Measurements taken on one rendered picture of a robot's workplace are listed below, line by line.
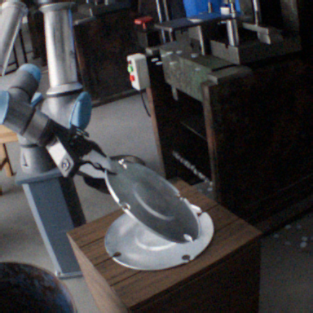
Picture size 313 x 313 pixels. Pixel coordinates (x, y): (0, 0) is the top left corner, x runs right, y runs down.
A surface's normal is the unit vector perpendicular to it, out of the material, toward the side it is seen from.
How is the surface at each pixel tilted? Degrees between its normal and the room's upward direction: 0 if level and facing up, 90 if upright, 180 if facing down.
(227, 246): 0
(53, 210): 90
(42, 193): 90
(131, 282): 0
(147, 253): 0
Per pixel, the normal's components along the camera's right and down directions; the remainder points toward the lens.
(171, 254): -0.15, -0.87
